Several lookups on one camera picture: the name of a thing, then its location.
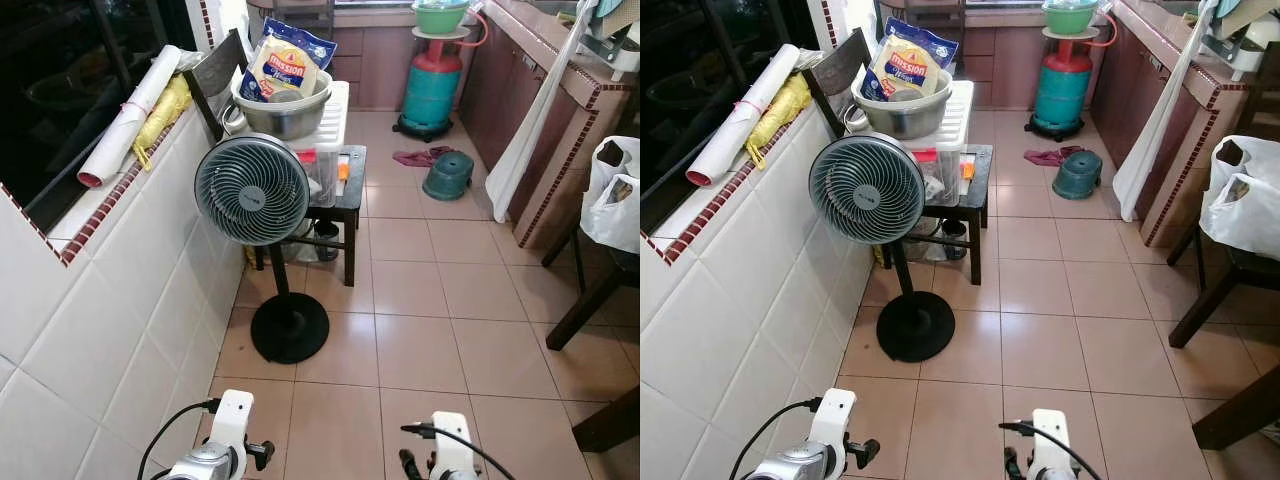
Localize dark wooden table leg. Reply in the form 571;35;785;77
1192;390;1280;451
572;385;641;453

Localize clear jars under table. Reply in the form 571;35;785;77
280;218;343;264
905;216;969;263

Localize dark wooden chair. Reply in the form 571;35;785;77
541;222;641;351
1167;225;1280;350

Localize grey standing fan black base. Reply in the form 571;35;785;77
194;133;331;365
808;132;956;363

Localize small black side table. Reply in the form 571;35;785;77
880;145;994;286
255;145;368;288

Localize small teal plastic stool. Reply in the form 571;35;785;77
422;151;476;202
1052;149;1104;200

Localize white plastic storage box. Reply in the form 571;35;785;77
912;80;976;206
290;80;351;208

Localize white plastic bag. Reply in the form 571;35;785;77
1198;135;1280;261
580;135;641;254

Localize large metal bowl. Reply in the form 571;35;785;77
231;70;334;141
851;68;954;140

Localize yellow plastic bag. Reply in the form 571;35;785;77
133;75;193;171
745;73;813;169

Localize white rolled paper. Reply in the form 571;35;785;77
77;45;183;189
686;44;801;188

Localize brown kitchen cabinet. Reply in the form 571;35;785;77
458;0;633;251
1090;0;1251;249

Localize long white rolled sheet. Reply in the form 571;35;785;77
485;0;598;224
1113;0;1223;223

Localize teal gas cylinder red top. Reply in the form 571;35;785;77
1025;38;1094;141
393;38;466;143

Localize black chair backrest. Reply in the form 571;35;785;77
183;29;251;144
802;28;871;141

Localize blue yellow wraps package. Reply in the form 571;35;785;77
240;17;338;103
861;17;959;102

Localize green plastic bowl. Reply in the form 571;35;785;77
412;0;471;36
1042;0;1101;36

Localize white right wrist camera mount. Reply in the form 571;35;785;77
1030;408;1083;480
430;411;484;480

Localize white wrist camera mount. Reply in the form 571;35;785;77
810;388;858;451
430;411;484;480
205;390;254;453
1030;408;1083;480

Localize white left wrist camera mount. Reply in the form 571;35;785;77
205;390;254;453
810;388;858;451

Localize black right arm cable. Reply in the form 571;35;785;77
401;423;517;480
999;420;1117;480

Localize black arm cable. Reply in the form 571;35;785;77
137;398;221;480
728;397;823;480
999;420;1117;480
401;423;517;480

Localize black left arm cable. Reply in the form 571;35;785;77
137;398;221;480
728;397;823;480

